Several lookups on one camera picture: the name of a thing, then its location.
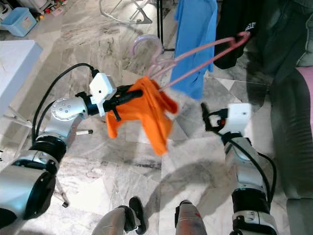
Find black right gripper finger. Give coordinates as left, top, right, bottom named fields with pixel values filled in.
left=201, top=102, right=214, bottom=130

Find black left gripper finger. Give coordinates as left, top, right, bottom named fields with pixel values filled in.
left=117, top=89, right=143, bottom=104

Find orange shirt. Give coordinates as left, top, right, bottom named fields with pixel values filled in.
left=105, top=75, right=179, bottom=156

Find pink plastic hanger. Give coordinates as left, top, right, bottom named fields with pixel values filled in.
left=130, top=31, right=251, bottom=94

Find dark hanging garment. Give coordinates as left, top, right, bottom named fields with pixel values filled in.
left=257, top=0, right=313, bottom=235

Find blue shirt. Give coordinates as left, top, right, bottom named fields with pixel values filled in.
left=174, top=0, right=219, bottom=101

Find black printed garment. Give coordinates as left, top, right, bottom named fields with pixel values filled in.
left=214, top=0, right=261, bottom=70

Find light blue folding table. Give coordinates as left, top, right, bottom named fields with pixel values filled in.
left=0, top=41, right=93, bottom=206

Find silver right robot leg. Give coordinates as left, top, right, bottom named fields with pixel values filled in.
left=174, top=200, right=208, bottom=235

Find silver robot leg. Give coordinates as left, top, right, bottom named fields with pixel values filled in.
left=174, top=200, right=208, bottom=235
left=92, top=196, right=147, bottom=235

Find small red toys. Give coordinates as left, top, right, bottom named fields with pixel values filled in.
left=37, top=0, right=67, bottom=15

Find silver left robot leg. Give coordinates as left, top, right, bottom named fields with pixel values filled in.
left=92, top=196, right=147, bottom=235

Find light blue storage bin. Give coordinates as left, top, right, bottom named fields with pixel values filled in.
left=4, top=7, right=37, bottom=37

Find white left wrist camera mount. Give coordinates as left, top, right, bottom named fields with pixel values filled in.
left=89, top=72, right=118, bottom=117

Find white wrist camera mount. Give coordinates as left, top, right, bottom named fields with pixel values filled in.
left=89, top=72, right=118, bottom=117
left=221, top=103, right=252, bottom=135

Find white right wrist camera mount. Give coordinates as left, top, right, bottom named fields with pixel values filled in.
left=221, top=103, right=252, bottom=135

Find white wire bouncer frame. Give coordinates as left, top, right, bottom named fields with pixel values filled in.
left=99, top=0, right=152, bottom=25

